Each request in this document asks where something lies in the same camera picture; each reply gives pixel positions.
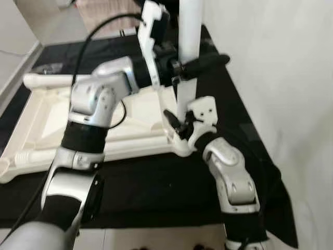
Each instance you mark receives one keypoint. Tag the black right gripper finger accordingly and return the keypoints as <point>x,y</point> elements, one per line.
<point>173,120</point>

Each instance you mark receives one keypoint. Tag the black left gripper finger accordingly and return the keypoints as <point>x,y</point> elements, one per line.
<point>208,63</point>

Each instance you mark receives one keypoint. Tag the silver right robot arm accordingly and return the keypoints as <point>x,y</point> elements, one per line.
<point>231,177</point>

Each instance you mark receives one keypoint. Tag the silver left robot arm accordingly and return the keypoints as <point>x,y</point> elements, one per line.
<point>93,96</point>

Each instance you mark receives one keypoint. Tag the black tablecloth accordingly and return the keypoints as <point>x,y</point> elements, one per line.
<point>156,192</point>

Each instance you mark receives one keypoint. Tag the beige cloth covered side table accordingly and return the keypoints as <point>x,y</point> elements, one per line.
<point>104,10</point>

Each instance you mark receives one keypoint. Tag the clear tape strip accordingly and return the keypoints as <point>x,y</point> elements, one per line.
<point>53,68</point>

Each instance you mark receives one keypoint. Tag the cream plastic table top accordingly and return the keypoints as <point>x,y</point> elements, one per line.
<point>52,120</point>

